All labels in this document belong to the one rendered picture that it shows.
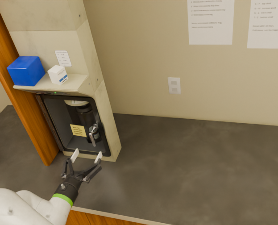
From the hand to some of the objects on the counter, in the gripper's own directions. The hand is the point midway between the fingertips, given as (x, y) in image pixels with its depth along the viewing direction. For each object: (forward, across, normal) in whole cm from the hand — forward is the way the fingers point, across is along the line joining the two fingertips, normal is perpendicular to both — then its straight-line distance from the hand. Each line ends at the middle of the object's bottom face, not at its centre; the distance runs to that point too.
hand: (88, 154), depth 143 cm
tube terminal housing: (+26, +11, +20) cm, 34 cm away
